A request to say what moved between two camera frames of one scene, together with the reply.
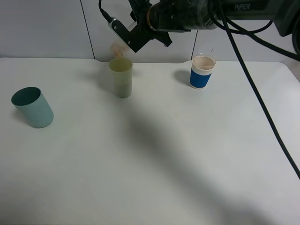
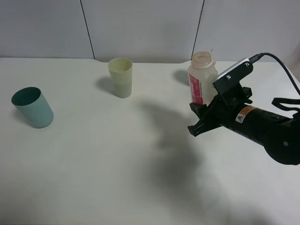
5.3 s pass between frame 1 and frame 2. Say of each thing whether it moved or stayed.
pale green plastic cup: stayed
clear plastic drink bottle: moved
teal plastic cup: stayed
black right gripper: moved
